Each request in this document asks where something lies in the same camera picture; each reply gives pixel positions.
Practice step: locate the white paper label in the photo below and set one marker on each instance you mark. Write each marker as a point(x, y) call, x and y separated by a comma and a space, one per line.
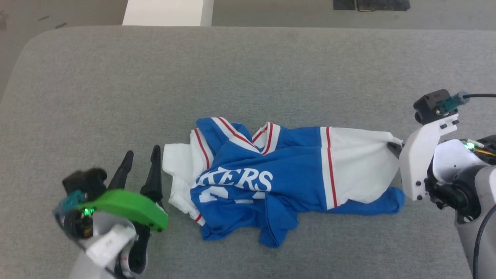
point(108, 244)

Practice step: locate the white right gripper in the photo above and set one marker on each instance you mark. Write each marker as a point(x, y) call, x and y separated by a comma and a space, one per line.
point(416, 162)

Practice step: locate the blue and white sports jersey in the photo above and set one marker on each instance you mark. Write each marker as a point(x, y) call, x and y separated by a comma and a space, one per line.
point(294, 170)

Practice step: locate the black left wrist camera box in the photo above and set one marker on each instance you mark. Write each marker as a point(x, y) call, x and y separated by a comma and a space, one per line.
point(87, 182)

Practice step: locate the small black floor mat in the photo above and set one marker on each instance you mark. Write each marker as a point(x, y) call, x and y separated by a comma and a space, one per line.
point(344, 4)

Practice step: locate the white box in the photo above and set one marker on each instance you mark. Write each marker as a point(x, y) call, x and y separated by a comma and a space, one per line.
point(166, 11)

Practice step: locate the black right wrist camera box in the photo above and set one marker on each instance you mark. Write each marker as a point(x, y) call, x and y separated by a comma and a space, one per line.
point(428, 104)

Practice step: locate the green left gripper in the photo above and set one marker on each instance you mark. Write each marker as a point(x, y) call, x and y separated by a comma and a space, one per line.
point(128, 205)

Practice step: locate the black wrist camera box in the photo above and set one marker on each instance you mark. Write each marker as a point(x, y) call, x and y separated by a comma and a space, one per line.
point(87, 182)
point(428, 104)

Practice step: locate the large black floor mat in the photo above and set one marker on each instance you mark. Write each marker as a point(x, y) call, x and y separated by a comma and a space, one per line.
point(381, 4)

